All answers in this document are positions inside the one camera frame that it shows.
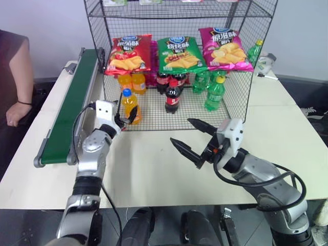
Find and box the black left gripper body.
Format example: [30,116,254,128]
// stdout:
[114,115,130,131]

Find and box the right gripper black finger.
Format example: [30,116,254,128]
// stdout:
[170,137,207,170]
[187,118,218,138]

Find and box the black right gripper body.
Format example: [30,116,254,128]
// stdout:
[201,130,230,166]

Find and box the orange soda bottle blue cap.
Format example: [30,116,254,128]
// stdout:
[120,88,142,126]

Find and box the green conveyor belt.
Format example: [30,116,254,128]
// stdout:
[33,47,106,169]

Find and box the person's hand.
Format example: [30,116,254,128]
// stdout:
[6,101,33,127]

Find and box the cola bottle red cap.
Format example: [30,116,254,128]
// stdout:
[155,72,171,95]
[171,72,189,91]
[164,79,182,115]

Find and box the magenta snack bag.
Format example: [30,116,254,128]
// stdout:
[150,40,160,87]

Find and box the red chips bag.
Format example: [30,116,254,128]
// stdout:
[104,34,153,76]

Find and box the green chips bag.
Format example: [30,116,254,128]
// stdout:
[156,36,209,74]

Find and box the dark rounded shape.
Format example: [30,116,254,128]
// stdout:
[180,210,221,246]
[121,207,156,246]

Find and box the magenta chips bag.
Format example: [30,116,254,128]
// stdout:
[198,27,255,72]

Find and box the white marker pen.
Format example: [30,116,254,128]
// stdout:
[256,73,280,81]

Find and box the black white patterned object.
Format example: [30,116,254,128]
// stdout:
[300,106,328,121]

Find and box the green white snack packet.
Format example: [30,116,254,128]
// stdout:
[139,0,169,6]
[104,0,128,7]

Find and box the person's dark shirt torso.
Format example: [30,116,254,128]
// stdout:
[0,29,35,129]

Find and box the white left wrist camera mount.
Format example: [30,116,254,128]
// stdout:
[95,100,118,127]

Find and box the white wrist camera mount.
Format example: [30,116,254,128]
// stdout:
[95,100,118,127]
[220,118,244,157]

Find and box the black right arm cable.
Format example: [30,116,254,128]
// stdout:
[213,150,307,212]

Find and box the black wire mesh rack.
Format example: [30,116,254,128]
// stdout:
[84,0,279,132]

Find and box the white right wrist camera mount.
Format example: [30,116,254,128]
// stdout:
[220,118,244,157]

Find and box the black metal bracket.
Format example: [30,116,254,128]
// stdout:
[219,207,237,246]

